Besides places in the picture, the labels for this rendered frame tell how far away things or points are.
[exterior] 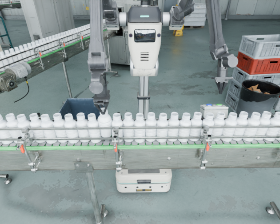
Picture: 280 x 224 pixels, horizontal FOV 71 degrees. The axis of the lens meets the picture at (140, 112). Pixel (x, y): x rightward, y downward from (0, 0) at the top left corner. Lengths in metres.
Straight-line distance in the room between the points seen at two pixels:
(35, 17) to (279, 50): 5.92
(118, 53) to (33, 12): 2.99
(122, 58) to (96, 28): 3.93
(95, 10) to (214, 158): 0.94
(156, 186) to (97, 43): 1.44
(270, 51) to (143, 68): 2.09
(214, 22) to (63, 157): 1.04
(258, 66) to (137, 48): 2.12
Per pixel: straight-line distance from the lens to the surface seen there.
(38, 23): 6.78
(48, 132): 1.10
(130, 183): 1.93
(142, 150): 1.07
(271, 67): 3.32
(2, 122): 1.20
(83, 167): 1.19
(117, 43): 4.75
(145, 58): 1.45
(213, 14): 1.07
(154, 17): 1.47
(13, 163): 1.32
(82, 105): 1.67
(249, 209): 2.22
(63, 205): 2.12
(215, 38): 1.14
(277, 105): 3.85
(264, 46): 3.11
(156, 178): 1.88
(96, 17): 0.90
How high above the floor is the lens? 1.71
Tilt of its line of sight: 33 degrees down
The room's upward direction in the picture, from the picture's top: straight up
